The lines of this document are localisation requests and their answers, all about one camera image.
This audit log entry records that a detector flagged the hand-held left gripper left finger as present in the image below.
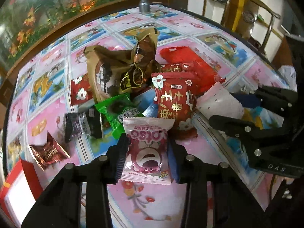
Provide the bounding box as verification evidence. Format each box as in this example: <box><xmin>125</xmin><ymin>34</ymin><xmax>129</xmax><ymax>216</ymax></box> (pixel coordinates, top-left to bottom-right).
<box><xmin>21</xmin><ymin>132</ymin><xmax>131</xmax><ymax>228</ymax></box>

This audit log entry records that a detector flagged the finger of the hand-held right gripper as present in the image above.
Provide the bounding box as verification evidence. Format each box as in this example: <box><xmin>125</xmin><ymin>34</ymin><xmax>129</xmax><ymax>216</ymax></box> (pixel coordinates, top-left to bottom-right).
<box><xmin>209</xmin><ymin>114</ymin><xmax>289</xmax><ymax>163</ymax></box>
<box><xmin>233</xmin><ymin>85</ymin><xmax>299</xmax><ymax>120</ymax></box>

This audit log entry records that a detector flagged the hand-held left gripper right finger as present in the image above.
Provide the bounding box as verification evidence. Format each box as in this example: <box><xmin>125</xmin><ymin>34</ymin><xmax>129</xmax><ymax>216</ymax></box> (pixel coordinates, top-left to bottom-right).
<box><xmin>166</xmin><ymin>139</ymin><xmax>273</xmax><ymax>228</ymax></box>

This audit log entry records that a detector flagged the pink snack packet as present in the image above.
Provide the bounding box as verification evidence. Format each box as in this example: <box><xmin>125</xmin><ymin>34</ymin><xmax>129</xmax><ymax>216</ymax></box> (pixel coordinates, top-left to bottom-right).
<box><xmin>120</xmin><ymin>117</ymin><xmax>176</xmax><ymax>185</ymax></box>

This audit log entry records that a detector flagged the large red flowered snack packet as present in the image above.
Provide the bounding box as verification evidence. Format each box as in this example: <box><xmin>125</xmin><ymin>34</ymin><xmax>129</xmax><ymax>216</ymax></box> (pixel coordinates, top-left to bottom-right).
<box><xmin>151</xmin><ymin>72</ymin><xmax>198</xmax><ymax>140</ymax></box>

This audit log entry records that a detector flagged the maroon chocolate packet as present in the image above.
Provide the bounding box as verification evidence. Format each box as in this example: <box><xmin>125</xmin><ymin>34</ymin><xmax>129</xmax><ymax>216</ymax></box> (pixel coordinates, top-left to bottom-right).
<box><xmin>28</xmin><ymin>131</ymin><xmax>71</xmax><ymax>171</ymax></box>

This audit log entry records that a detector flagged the plain red snack packet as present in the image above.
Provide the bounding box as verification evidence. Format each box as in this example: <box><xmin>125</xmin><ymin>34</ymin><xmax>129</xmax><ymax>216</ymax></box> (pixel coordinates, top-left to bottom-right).
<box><xmin>159</xmin><ymin>46</ymin><xmax>226</xmax><ymax>93</ymax></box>

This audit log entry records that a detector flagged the red gift box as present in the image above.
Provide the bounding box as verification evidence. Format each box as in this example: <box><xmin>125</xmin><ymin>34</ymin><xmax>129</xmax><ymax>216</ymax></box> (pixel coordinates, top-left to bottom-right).
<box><xmin>0</xmin><ymin>159</ymin><xmax>44</xmax><ymax>228</ymax></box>

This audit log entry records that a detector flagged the brown tan snack packet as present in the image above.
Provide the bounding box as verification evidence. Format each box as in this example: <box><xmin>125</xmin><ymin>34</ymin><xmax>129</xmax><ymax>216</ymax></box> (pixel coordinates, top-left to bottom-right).
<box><xmin>119</xmin><ymin>27</ymin><xmax>162</xmax><ymax>94</ymax></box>

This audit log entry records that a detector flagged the white plastic bag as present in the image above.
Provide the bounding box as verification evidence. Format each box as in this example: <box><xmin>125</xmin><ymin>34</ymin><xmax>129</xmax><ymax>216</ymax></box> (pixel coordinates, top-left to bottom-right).
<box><xmin>278</xmin><ymin>65</ymin><xmax>297</xmax><ymax>93</ymax></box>

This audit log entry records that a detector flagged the white pink speckled packet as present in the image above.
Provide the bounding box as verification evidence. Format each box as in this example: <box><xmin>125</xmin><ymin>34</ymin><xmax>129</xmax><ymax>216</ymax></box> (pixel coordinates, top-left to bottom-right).
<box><xmin>196</xmin><ymin>82</ymin><xmax>245</xmax><ymax>124</ymax></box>

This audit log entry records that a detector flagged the printed tablecloth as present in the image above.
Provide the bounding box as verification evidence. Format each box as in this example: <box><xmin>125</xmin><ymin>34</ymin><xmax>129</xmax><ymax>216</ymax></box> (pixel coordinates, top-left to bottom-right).
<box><xmin>3</xmin><ymin>3</ymin><xmax>300</xmax><ymax>228</ymax></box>

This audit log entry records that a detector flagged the green snack packet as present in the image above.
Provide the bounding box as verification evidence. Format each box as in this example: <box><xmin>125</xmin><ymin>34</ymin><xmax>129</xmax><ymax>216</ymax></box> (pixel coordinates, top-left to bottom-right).
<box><xmin>95</xmin><ymin>94</ymin><xmax>145</xmax><ymax>139</ymax></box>

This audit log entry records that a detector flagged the black purple snack packet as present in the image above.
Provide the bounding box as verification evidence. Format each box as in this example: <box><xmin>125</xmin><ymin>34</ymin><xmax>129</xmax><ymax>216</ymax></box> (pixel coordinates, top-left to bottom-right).
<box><xmin>64</xmin><ymin>110</ymin><xmax>104</xmax><ymax>143</ymax></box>

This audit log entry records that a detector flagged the blue snack packet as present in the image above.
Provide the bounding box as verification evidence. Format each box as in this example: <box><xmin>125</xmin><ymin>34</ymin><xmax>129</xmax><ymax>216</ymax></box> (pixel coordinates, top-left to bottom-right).
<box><xmin>142</xmin><ymin>102</ymin><xmax>159</xmax><ymax>119</ymax></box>

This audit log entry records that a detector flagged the small red flowered packet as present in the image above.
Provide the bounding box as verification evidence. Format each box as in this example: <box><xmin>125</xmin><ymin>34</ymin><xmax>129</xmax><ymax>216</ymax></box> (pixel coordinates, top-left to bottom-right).
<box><xmin>71</xmin><ymin>75</ymin><xmax>94</xmax><ymax>106</ymax></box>

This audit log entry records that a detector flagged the tan snack bag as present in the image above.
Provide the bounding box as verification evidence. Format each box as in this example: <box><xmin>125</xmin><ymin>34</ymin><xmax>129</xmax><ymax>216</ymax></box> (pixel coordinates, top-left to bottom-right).
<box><xmin>84</xmin><ymin>45</ymin><xmax>143</xmax><ymax>102</ymax></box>

